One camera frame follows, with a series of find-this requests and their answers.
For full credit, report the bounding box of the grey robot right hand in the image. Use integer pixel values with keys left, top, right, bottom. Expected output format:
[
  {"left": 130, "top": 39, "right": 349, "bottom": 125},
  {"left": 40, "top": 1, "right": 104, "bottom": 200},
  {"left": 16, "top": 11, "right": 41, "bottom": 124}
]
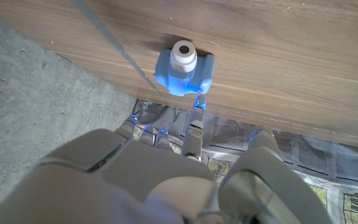
[{"left": 0, "top": 95, "right": 334, "bottom": 224}]

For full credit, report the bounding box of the blue toy camera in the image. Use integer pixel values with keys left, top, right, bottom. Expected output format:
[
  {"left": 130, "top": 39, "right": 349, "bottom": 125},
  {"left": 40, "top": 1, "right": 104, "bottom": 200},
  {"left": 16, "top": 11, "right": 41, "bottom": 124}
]
[{"left": 153, "top": 39, "right": 216, "bottom": 98}]

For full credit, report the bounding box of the grey tape outline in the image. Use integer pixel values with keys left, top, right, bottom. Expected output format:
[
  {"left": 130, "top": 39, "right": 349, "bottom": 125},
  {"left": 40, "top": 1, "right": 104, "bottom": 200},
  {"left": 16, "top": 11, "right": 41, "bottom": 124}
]
[{"left": 70, "top": 0, "right": 165, "bottom": 97}]

